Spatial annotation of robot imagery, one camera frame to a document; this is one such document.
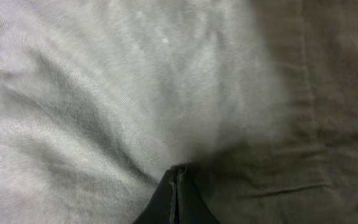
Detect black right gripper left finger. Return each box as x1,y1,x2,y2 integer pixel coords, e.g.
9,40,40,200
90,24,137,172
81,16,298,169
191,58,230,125
133,169,177,224

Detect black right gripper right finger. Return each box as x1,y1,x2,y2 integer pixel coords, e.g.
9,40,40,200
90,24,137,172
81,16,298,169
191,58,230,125
176,166,219,224

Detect grey shorts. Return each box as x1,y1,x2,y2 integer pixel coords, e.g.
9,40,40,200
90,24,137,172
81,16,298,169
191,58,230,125
0,1,288,223

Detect khaki folded shorts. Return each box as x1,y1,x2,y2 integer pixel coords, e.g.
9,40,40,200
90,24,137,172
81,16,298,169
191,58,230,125
198,1,358,223

